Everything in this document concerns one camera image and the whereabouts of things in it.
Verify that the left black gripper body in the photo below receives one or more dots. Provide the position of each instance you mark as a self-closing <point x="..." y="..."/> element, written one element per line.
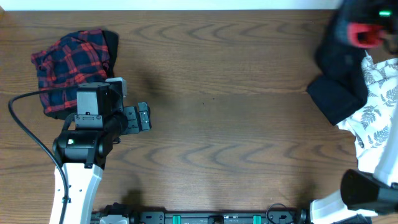
<point x="134" y="126"/>

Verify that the black leggings with red waistband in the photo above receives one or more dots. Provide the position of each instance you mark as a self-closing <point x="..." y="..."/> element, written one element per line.
<point x="356" y="26"/>

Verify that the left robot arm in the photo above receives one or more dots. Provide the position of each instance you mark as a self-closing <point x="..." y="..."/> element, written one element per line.
<point x="87" y="137"/>

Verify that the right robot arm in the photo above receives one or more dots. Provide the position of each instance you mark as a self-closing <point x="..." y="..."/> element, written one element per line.
<point x="362" y="195"/>

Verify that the red navy plaid garment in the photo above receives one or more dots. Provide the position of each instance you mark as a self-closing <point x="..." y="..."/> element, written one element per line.
<point x="70" y="65"/>

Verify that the white fern print garment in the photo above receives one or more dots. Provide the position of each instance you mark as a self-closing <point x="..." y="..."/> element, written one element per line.
<point x="371" y="124"/>

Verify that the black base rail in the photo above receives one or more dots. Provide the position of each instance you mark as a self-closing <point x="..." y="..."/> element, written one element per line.
<point x="276" y="213"/>

